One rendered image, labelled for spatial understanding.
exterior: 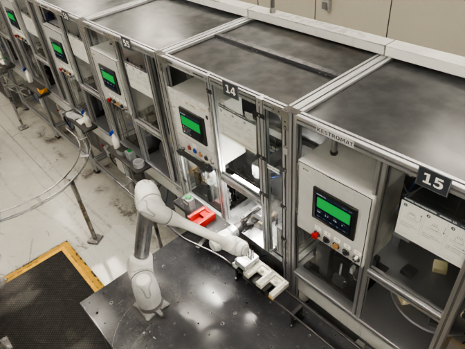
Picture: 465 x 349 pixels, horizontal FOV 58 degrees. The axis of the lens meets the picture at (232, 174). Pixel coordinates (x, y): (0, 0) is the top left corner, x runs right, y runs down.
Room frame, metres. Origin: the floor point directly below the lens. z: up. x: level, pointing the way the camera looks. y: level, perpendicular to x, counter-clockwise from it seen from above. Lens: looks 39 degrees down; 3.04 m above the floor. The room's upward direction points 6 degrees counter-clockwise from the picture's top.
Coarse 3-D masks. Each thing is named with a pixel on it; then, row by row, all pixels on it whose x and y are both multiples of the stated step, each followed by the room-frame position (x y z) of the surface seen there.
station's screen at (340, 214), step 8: (320, 200) 1.48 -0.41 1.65; (328, 200) 1.44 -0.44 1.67; (320, 208) 1.47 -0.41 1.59; (328, 208) 1.44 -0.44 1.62; (336, 208) 1.40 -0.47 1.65; (344, 208) 1.37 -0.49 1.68; (320, 216) 1.47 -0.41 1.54; (328, 216) 1.44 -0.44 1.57; (336, 216) 1.40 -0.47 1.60; (344, 216) 1.37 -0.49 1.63; (336, 224) 1.40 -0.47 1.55; (344, 224) 1.36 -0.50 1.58; (344, 232) 1.36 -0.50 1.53
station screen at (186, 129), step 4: (180, 112) 2.36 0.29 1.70; (180, 116) 2.36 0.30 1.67; (184, 116) 2.33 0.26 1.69; (188, 116) 2.29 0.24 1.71; (192, 120) 2.26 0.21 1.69; (196, 120) 2.23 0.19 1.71; (184, 128) 2.35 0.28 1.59; (188, 128) 2.31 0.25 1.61; (200, 128) 2.20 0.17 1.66; (184, 132) 2.35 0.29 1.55; (188, 132) 2.31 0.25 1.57; (192, 132) 2.28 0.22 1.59; (196, 132) 2.24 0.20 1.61; (200, 132) 2.21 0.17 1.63; (192, 136) 2.28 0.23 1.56; (196, 136) 2.25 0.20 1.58; (200, 136) 2.21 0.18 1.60; (200, 140) 2.22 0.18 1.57
